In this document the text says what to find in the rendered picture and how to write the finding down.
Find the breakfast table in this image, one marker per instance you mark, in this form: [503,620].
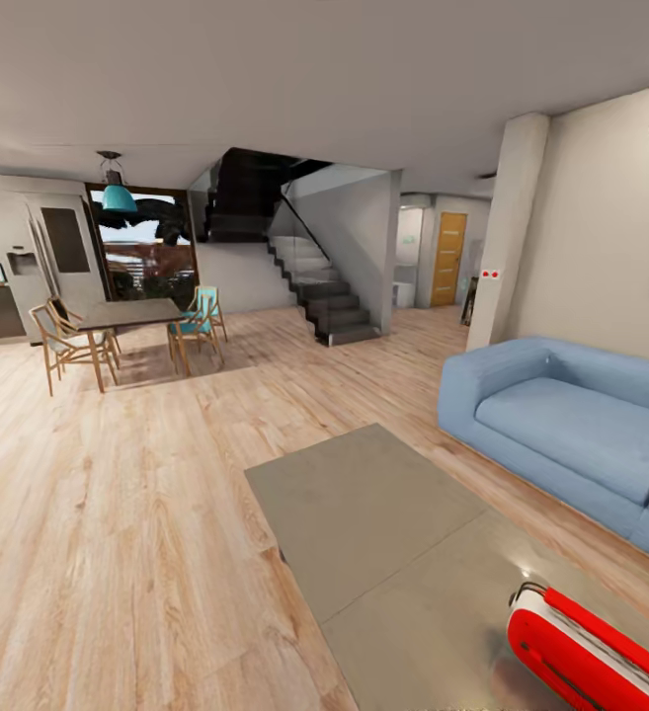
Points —
[133,312]

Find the coffee table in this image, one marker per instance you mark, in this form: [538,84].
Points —
[409,575]

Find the fixed window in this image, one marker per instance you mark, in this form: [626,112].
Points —
[149,253]

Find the standing mirror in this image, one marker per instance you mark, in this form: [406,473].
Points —
[470,282]

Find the fridge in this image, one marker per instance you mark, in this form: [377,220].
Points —
[48,247]

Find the room light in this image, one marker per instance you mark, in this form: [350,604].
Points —
[116,197]

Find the radio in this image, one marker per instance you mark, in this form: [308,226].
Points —
[582,658]

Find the sofa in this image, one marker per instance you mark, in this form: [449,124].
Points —
[571,421]

